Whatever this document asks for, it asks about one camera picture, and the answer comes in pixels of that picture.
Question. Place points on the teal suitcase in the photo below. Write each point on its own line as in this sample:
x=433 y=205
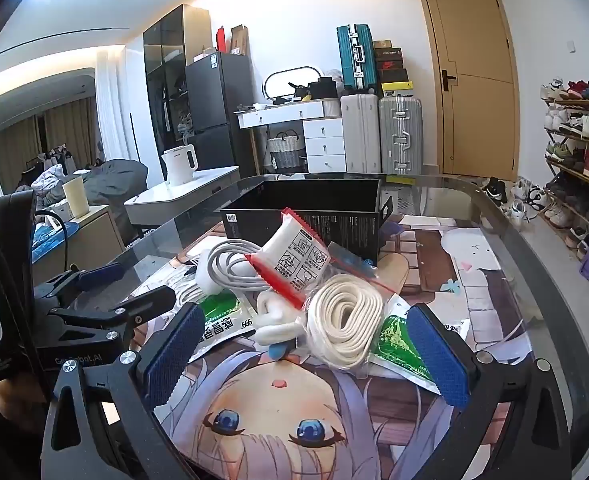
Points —
x=357 y=55

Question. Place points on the white loose sneakers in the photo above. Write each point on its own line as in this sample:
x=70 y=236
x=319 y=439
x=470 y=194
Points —
x=524 y=200

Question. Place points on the wooden low cabinet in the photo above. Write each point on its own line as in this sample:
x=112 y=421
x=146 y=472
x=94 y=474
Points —
x=89 y=240

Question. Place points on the oval mirror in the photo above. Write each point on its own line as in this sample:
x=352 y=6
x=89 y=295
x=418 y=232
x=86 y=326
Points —
x=289 y=80

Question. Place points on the black glass cabinet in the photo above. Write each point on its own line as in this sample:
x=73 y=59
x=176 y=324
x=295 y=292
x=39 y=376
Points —
x=164 y=60

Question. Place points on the white ribbed canister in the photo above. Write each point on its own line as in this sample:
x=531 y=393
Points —
x=332 y=107

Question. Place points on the white suitcase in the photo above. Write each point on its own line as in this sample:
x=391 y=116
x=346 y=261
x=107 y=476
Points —
x=359 y=130

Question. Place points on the black fridge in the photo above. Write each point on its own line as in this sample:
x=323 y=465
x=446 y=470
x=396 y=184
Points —
x=219 y=95

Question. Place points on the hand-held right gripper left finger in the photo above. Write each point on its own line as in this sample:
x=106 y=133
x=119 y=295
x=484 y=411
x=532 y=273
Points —
x=169 y=355

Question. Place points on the black cardboard box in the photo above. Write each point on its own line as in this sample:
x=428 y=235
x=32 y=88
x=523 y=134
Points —
x=324 y=220

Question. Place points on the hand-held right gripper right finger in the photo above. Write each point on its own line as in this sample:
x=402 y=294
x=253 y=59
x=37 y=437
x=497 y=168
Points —
x=442 y=360

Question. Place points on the white electric kettle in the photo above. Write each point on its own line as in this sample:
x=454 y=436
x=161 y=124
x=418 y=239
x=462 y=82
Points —
x=179 y=165

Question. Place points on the red and white packet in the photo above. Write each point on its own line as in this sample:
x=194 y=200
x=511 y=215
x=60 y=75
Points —
x=294 y=255

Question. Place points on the woven basket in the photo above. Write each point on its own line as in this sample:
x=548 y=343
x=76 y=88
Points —
x=287 y=152

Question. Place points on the flat cardboard pieces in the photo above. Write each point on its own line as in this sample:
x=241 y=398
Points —
x=239 y=40

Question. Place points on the stack of shoe boxes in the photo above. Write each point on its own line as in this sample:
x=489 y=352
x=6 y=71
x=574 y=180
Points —
x=392 y=67

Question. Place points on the white plush toy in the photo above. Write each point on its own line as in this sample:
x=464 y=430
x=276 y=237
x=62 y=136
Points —
x=274 y=330

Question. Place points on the black bag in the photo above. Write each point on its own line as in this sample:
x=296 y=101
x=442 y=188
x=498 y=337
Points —
x=322 y=87

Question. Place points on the pile of clothes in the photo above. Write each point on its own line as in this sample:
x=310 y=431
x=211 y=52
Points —
x=49 y=182

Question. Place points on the white curtain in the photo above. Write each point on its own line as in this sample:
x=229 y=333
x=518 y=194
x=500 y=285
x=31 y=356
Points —
x=119 y=105

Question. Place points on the green and white packet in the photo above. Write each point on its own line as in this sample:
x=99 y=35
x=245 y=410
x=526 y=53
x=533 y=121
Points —
x=399 y=345
x=219 y=322

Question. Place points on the wooden door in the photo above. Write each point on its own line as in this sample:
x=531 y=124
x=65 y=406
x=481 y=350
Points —
x=474 y=60

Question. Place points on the white vanity desk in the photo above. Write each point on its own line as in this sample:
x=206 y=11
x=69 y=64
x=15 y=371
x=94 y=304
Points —
x=324 y=135

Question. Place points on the white side table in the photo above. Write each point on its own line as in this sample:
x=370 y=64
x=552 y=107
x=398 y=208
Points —
x=174 y=200

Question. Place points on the wooden shoe rack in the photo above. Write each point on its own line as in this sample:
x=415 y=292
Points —
x=574 y=105

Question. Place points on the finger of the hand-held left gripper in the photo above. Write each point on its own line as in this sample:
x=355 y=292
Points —
x=102 y=274
x=147 y=302

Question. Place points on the black sneaker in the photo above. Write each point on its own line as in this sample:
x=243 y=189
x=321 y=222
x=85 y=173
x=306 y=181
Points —
x=494 y=190

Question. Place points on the silver suitcase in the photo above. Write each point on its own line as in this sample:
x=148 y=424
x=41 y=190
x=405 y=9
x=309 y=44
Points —
x=399 y=130

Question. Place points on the printed cartoon table mat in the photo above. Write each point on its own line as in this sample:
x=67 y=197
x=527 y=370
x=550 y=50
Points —
x=284 y=410

